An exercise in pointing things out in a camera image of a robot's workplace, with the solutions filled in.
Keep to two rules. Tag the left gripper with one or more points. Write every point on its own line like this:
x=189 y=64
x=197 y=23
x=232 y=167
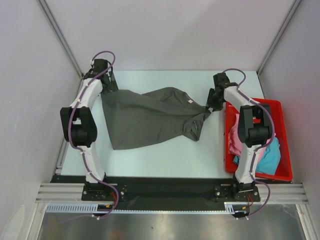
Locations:
x=112 y=86

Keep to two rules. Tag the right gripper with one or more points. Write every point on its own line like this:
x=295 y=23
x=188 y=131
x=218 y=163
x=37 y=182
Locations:
x=215 y=106

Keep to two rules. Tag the dark grey t shirt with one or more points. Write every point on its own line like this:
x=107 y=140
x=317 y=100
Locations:
x=136 y=120

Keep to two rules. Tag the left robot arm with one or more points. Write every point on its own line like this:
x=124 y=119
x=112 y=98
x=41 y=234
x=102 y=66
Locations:
x=80 y=129

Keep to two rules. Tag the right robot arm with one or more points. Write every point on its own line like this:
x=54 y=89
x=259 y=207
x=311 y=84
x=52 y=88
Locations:
x=255 y=131

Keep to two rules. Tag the pink t shirt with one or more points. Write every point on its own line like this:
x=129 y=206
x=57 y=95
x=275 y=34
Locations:
x=269 y=153

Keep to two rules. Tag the blue t shirt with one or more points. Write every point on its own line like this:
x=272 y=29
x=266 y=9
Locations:
x=266 y=168

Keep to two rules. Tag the red plastic bin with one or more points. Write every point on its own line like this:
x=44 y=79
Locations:
x=284 y=169

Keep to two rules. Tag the left aluminium corner post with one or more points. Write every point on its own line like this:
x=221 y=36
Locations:
x=57 y=31

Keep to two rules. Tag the aluminium corner post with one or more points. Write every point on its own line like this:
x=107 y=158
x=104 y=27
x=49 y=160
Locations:
x=279 y=35
x=57 y=31

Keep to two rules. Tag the right cable duct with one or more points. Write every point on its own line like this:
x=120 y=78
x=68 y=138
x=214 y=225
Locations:
x=240 y=207

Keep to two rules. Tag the cable duct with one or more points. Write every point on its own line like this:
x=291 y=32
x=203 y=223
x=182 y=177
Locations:
x=240 y=207
x=79 y=208

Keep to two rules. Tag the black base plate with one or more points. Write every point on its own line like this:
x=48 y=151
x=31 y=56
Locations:
x=163 y=193

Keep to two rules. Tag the right aluminium corner post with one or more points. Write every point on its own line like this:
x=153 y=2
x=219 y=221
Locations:
x=279 y=35

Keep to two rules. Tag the left cable duct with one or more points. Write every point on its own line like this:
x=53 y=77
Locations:
x=79 y=208

